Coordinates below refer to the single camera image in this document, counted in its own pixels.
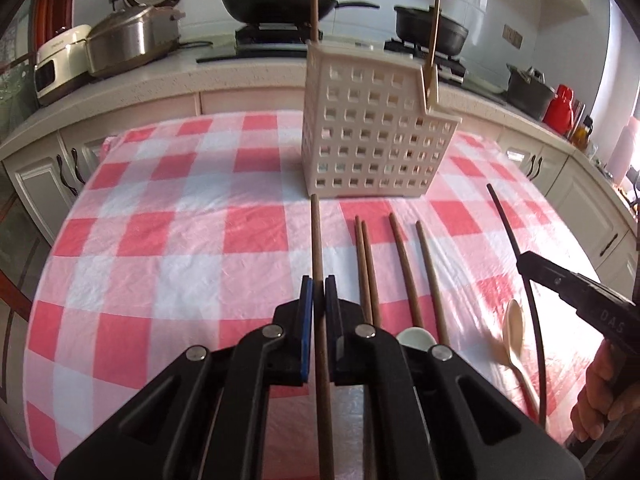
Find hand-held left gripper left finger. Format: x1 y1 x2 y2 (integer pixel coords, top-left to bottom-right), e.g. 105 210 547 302
54 275 316 480

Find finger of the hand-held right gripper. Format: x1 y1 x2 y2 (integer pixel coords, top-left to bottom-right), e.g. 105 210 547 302
517 251 577 312

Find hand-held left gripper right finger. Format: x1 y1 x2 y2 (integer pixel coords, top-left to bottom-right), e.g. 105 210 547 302
324 275 586 480

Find black chopstick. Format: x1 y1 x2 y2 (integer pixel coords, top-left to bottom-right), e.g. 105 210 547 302
486 183 548 426

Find white plastic utensil basket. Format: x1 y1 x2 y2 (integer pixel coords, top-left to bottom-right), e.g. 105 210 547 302
301 41 461 198

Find person's right hand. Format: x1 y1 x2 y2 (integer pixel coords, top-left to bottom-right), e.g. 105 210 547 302
570 342 623 443

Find beige spoon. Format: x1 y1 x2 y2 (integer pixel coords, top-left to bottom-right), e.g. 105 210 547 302
502 299 543 421

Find white ceramic spoon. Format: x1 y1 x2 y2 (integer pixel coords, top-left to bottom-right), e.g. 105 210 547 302
397 327 437 351

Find orange bottle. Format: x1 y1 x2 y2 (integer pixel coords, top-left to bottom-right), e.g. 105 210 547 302
570 115 596 151

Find red white checkered tablecloth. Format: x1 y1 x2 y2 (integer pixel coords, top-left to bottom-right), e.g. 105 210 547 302
22 112 626 480

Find red bottle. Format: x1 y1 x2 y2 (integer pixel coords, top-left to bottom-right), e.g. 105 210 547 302
542 84 575 133

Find grey lidded stock pot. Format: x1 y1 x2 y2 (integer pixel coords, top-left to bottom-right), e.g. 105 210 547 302
505 64 557 120

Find light wooden chopstick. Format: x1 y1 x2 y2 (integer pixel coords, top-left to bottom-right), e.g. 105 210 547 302
427 0 443 71

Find black lidded pot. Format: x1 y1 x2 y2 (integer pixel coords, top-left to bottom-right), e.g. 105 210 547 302
394 5 471 56

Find black glass gas stove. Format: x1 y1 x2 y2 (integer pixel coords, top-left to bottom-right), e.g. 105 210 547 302
196 22 506 106

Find speckled kitchen countertop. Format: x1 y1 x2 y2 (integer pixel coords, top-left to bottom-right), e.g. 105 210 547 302
0 35 640 221

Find white base cabinets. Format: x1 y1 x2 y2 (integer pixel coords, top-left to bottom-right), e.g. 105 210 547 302
0 91 640 306

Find black wok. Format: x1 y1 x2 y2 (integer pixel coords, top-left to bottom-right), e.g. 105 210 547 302
221 0 381 23

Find silver rice cooker open lid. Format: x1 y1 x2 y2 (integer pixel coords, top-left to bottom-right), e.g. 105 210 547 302
84 0 187 79

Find white kitchen appliance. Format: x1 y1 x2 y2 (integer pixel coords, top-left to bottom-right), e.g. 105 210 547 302
34 25 93 107

